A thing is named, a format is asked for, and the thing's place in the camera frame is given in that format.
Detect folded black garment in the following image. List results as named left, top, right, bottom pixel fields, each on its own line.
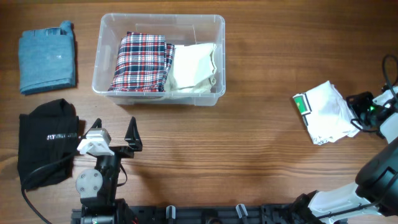
left=17, top=98, right=79, bottom=190

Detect plaid shirt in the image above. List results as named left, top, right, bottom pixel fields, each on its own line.
left=108, top=32, right=175, bottom=92

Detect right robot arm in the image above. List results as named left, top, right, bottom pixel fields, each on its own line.
left=130, top=90, right=397, bottom=224

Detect white shirt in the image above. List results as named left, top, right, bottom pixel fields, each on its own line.
left=293, top=81, right=359, bottom=145

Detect folded blue denim jeans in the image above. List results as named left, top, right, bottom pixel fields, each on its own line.
left=18, top=21, right=76, bottom=95

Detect clear plastic storage bin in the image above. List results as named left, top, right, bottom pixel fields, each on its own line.
left=92, top=13, right=226, bottom=106

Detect cream cloth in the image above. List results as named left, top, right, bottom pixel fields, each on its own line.
left=164, top=43, right=217, bottom=93

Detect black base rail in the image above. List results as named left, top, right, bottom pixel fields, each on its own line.
left=70, top=203, right=349, bottom=224

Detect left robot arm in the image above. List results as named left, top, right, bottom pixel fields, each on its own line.
left=71, top=117, right=142, bottom=224

